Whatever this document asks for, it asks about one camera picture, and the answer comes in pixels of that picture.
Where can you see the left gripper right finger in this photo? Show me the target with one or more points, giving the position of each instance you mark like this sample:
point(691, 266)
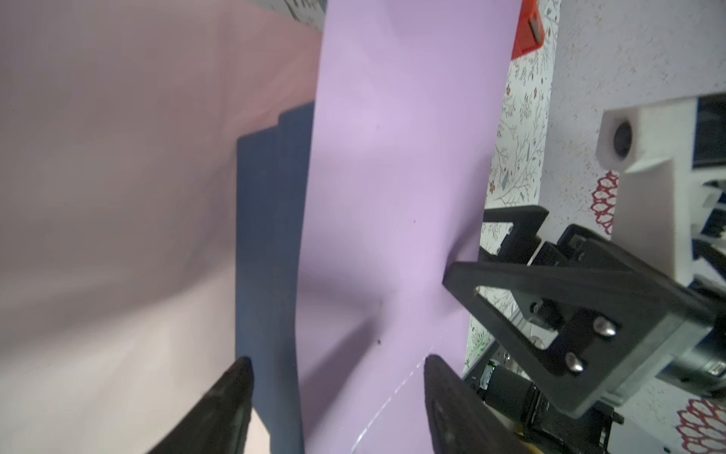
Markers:
point(458, 420)

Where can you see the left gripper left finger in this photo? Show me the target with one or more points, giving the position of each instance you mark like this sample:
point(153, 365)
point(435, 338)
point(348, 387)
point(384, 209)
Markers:
point(219, 422)

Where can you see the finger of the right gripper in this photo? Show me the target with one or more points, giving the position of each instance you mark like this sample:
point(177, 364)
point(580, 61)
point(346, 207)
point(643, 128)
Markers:
point(522, 241)
point(620, 323)

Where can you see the blue gift box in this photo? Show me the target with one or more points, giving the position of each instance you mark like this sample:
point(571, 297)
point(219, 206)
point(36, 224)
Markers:
point(271, 179)

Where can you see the pink wrapping paper sheet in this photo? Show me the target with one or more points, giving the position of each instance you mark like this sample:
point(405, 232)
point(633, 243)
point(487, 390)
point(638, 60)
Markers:
point(119, 124)

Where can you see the red tape dispenser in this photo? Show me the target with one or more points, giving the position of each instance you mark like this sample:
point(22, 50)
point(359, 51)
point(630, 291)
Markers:
point(530, 32)

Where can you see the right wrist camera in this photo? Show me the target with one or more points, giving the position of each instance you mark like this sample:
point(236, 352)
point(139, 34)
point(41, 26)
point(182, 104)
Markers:
point(670, 160)

